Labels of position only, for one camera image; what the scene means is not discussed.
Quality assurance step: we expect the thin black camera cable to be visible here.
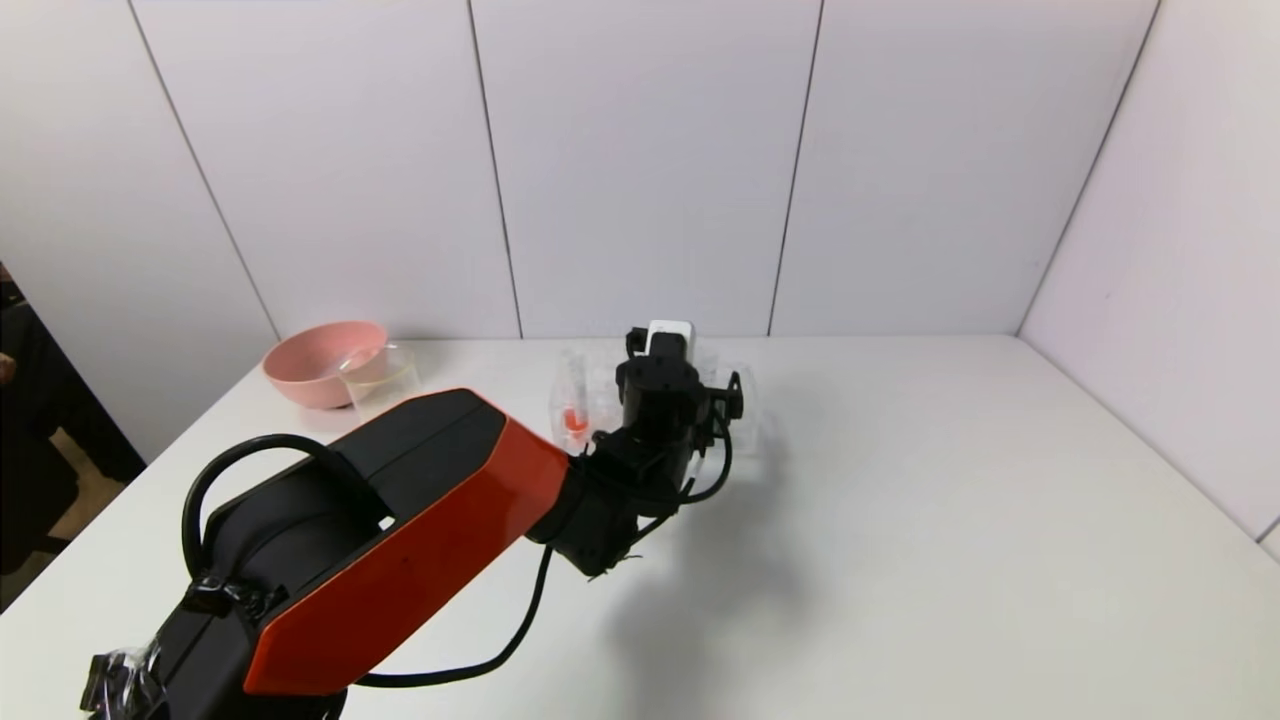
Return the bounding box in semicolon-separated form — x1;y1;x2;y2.
685;370;747;507

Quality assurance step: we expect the clear plastic test tube rack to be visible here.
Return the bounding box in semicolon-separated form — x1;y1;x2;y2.
548;343;763;457

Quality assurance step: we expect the black furniture beside table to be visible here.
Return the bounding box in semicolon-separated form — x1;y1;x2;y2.
0;265;148;611

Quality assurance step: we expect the black forearm cable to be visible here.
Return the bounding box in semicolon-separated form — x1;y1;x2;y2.
355;545;557;689

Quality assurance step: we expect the thick black looped arm cable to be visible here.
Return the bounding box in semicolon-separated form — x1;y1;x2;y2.
182;433;393;583

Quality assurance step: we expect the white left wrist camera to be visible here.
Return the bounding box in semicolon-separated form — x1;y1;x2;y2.
645;320;695;361

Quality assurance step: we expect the pink bowl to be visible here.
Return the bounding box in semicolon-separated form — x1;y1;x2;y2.
262;322;389;409

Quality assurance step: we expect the clear glass beaker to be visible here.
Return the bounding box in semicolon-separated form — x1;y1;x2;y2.
340;345;419;421

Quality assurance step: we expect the test tube with red pigment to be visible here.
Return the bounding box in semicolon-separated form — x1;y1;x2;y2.
558;350;591;437

